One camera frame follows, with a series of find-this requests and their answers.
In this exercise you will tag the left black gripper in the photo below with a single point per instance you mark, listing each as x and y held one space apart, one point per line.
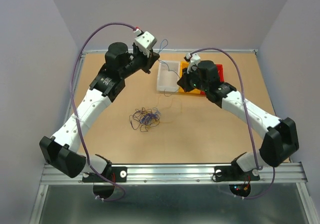
149 61

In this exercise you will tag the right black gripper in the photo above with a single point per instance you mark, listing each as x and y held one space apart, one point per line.
184 81

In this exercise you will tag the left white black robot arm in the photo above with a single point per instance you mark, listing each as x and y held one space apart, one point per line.
60 150

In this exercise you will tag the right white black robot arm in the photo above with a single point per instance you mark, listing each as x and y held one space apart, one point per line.
279 136

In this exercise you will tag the yellow plastic bin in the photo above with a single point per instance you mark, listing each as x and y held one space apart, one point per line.
197 92

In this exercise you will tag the white plastic bin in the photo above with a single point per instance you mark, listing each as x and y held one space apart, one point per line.
168 75

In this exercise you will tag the red plastic bin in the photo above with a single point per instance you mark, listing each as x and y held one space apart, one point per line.
220 69

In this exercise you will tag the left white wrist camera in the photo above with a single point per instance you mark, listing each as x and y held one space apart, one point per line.
144 41

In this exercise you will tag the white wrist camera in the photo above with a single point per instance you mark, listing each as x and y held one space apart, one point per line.
144 41
192 59

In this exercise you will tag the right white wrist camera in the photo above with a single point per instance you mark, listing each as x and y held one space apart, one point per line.
192 59

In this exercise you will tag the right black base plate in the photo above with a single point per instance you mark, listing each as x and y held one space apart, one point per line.
229 173

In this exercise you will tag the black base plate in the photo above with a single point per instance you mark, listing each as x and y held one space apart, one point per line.
229 173
116 174

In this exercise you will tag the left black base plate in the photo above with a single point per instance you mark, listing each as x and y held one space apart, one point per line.
116 174

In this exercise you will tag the aluminium front rail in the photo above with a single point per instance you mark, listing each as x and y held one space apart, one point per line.
187 174

